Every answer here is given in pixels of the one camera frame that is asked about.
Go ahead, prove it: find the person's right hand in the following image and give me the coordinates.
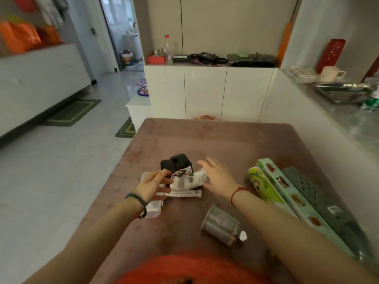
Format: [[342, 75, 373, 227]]
[[197, 157, 241, 202]]

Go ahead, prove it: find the person's left hand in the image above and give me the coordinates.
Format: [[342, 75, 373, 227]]
[[135, 169, 174, 204]]

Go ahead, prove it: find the white printed packet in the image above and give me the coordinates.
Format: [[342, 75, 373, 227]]
[[170, 168, 209, 191]]

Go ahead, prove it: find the person's right forearm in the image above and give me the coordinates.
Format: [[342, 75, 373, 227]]
[[233, 189, 379, 284]]

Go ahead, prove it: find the person's left forearm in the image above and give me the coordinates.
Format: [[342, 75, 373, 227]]
[[22, 198, 143, 284]]

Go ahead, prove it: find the mauve velvet table cover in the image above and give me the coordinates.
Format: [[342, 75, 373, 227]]
[[72, 118, 365, 284]]

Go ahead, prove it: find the black pouch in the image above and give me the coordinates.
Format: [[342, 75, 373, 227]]
[[160, 154, 193, 178]]

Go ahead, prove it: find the white long tube box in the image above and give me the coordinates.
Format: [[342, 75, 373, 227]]
[[156, 190, 202, 199]]

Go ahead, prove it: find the silver metal can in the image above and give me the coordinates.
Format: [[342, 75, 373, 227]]
[[201, 204, 248, 247]]

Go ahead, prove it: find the green snack packet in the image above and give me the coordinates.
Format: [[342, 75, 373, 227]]
[[247, 166, 297, 219]]

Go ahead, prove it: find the clear plastic packet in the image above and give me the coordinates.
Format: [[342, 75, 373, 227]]
[[140, 172, 166, 218]]

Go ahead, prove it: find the white low cabinet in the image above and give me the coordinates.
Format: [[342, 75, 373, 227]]
[[143, 63, 279, 122]]

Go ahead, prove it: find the light green long box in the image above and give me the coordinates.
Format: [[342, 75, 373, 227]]
[[256, 158, 356, 258]]

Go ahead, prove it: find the small green floor mat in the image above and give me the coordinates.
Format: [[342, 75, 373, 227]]
[[115, 116, 137, 139]]

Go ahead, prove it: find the orange red shirt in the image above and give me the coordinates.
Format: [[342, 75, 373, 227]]
[[112, 253, 268, 284]]

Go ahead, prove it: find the black bag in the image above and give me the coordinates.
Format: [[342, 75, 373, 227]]
[[189, 52, 229, 67]]

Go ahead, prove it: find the black flat tray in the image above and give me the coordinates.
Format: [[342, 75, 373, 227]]
[[227, 53, 278, 68]]

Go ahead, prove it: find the green perforated plastic basket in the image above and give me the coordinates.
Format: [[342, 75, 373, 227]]
[[281, 167, 374, 265]]

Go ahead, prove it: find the clear bottle with red cap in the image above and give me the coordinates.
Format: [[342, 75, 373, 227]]
[[164, 34, 173, 64]]

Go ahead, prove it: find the colourful bathroom basin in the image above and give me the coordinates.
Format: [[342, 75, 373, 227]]
[[120, 49, 134, 67]]

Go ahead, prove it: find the orange fly swatter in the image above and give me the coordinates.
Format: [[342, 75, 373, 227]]
[[277, 0, 303, 68]]

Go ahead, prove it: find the large green door mat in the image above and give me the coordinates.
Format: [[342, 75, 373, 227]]
[[44, 99, 102, 127]]

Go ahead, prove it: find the metal tray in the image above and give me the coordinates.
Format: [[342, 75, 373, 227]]
[[314, 82, 376, 105]]

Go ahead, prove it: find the red cutting board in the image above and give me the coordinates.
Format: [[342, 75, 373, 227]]
[[315, 38, 347, 75]]

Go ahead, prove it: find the green plastic bottle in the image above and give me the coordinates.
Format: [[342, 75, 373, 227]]
[[359, 84, 379, 113]]

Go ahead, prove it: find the white sideboard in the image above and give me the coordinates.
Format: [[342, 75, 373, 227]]
[[0, 42, 92, 147]]

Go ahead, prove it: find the small orange bag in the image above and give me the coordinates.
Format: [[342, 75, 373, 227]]
[[36, 25, 63, 47]]

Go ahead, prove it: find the hanging grey cloth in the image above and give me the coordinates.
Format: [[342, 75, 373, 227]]
[[32, 0, 70, 29]]

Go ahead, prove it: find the large orange bag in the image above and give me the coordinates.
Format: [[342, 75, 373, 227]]
[[0, 20, 42, 54]]

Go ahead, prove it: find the red string bracelet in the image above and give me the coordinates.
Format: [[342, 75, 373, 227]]
[[230, 187, 250, 208]]

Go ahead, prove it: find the dark beaded bracelet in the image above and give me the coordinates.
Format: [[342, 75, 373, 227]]
[[125, 193, 148, 219]]

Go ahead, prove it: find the beige wall cabinet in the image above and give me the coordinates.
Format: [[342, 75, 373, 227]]
[[146, 0, 300, 56]]

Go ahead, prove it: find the dark door frame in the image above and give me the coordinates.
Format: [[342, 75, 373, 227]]
[[98, 0, 121, 72]]

